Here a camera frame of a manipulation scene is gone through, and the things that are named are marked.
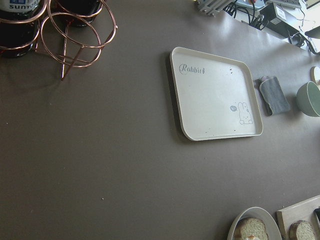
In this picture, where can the steel muddler black tip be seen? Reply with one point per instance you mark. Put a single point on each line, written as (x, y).
(317, 215)

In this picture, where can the white round plate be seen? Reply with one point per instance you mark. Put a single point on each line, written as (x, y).
(259, 213)

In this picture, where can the fake fried egg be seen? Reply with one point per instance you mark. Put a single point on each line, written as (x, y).
(252, 237)

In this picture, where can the tea bottle right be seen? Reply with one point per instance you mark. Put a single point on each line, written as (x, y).
(86, 9)

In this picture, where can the bread slice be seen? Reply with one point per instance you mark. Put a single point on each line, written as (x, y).
(301, 230)
(250, 226)

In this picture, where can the mint green bowl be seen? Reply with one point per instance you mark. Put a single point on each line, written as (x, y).
(308, 99)

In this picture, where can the cream rabbit serving tray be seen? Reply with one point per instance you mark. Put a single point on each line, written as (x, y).
(215, 96)

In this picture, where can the tea bottle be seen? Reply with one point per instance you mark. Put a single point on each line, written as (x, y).
(86, 9)
(16, 35)

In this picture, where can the bread slice on plate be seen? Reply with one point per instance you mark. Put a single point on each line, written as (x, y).
(250, 226)

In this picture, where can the bamboo cutting board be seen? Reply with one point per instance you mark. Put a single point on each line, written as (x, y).
(303, 210)

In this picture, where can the aluminium camera mast bracket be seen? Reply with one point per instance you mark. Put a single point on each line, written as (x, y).
(211, 7)

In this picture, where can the copper wire bottle rack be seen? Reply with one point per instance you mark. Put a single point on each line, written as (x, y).
(75, 54)

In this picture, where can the tea bottle front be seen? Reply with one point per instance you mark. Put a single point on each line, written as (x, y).
(16, 35)

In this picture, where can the grey folded cloth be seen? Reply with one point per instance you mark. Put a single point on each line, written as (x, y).
(272, 96)

